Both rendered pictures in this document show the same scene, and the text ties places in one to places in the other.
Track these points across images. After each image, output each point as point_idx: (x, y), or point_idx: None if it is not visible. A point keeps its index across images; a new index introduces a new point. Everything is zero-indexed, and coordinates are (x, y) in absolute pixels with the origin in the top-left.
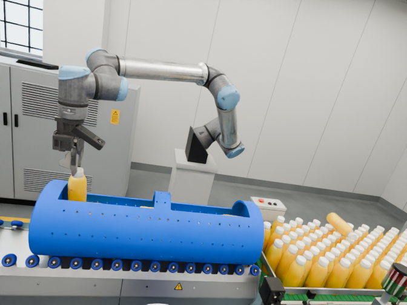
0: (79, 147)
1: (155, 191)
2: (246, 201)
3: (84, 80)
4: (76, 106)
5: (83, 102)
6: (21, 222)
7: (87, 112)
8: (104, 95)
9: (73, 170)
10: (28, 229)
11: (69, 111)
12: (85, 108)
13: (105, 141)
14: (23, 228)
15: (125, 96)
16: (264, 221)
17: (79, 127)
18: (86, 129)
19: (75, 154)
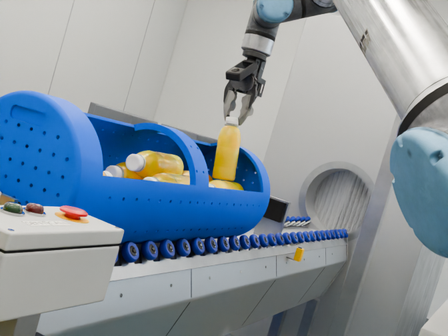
0: (233, 83)
1: (186, 135)
2: (72, 109)
3: (255, 3)
4: (245, 33)
5: (248, 27)
6: (261, 237)
7: (252, 41)
8: (255, 13)
9: (223, 110)
10: (257, 249)
11: (243, 39)
12: (248, 33)
13: (238, 73)
14: (259, 248)
15: (259, 6)
16: (1, 192)
17: (246, 61)
18: (249, 64)
19: (226, 86)
